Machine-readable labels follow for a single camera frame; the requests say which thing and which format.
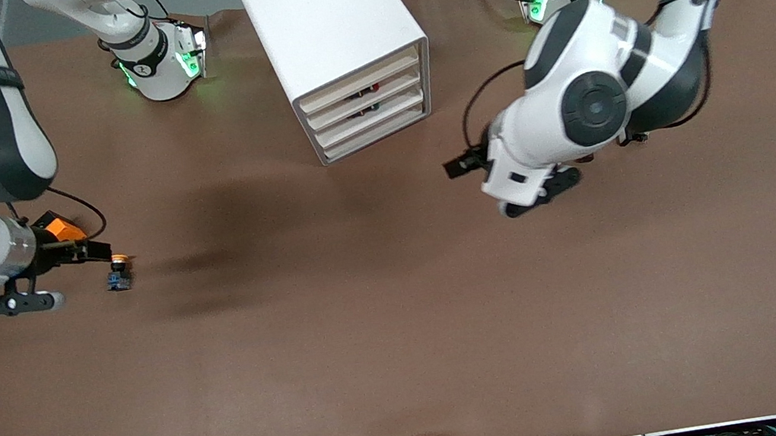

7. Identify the orange and black box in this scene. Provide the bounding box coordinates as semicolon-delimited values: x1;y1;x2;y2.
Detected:
41;205;89;248

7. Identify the brown table mat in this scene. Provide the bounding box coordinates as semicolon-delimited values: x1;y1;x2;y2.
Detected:
0;0;776;436

